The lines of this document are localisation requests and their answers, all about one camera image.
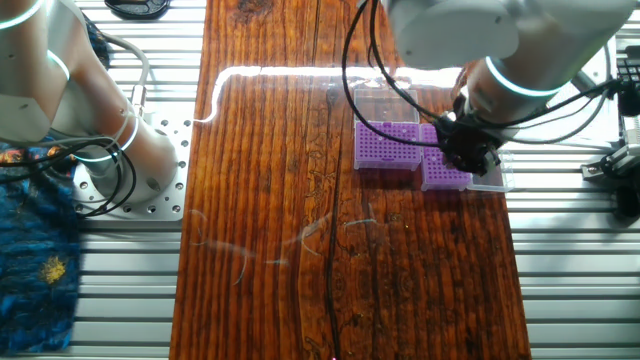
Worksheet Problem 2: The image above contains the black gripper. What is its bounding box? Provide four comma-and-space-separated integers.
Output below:
433, 112, 504, 177

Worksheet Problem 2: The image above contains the purple pipette tip box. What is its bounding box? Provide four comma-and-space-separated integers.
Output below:
419, 123, 516, 194
352, 87, 422, 172

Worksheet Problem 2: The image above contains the white printed paper sheet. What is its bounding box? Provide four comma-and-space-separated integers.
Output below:
498, 47, 621, 150

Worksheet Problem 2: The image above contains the black keyboard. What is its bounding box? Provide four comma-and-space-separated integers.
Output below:
615, 47, 640, 86

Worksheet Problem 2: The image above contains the brown wooden board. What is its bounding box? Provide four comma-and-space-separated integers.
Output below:
168, 0, 532, 360

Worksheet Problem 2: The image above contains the black C-clamp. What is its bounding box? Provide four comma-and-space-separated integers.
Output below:
103, 0, 172, 21

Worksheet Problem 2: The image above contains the blue patterned cloth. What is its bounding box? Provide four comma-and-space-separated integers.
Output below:
0, 9, 114, 356

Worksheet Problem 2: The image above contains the black cable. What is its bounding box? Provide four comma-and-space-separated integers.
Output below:
0, 137, 140, 217
368, 0, 621, 146
341, 0, 444, 149

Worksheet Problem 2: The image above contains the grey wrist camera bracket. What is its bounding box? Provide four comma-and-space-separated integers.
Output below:
569, 69, 619, 96

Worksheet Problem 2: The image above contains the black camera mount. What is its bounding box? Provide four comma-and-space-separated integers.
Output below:
579, 144, 640, 221

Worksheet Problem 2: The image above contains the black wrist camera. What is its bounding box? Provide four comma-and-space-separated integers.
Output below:
615, 79, 640, 117

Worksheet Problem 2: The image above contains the silver perforated base plate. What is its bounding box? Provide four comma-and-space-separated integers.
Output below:
72, 112, 194, 222

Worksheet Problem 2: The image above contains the grey cable with metal connector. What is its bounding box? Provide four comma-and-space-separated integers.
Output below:
102, 34, 151, 114

